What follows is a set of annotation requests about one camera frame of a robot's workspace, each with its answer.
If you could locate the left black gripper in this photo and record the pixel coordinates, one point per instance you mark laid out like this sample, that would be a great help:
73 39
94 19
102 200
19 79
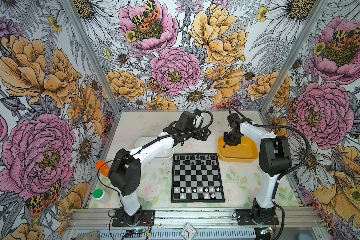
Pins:
204 135

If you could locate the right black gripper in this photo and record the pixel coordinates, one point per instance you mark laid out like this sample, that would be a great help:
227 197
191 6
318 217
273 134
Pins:
227 141

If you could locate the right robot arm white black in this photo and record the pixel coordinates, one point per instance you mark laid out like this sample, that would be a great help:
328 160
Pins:
274 160

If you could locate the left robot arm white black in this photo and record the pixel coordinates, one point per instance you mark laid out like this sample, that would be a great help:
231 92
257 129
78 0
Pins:
124 171

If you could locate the yellow plastic bin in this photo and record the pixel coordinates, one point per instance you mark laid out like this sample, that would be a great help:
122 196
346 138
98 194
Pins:
246 152

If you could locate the white plastic bin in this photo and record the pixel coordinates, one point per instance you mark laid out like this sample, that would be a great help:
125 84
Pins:
163 149

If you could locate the black and white chessboard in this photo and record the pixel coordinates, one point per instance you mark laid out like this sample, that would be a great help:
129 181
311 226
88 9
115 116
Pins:
196 178

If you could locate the small white analog clock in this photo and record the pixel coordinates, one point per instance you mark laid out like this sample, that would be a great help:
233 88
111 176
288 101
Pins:
188 232

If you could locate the green capped white bottle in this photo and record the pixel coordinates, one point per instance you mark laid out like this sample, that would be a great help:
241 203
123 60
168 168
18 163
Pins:
101 196

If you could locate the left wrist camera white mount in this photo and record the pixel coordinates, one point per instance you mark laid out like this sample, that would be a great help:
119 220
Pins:
199 118

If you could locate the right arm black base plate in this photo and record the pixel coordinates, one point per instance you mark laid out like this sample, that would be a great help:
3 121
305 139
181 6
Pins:
246 217

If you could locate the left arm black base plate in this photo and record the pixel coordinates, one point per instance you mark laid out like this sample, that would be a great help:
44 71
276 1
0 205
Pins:
142 218

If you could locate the aluminium frame rail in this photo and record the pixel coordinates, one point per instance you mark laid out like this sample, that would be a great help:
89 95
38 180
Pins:
165 218

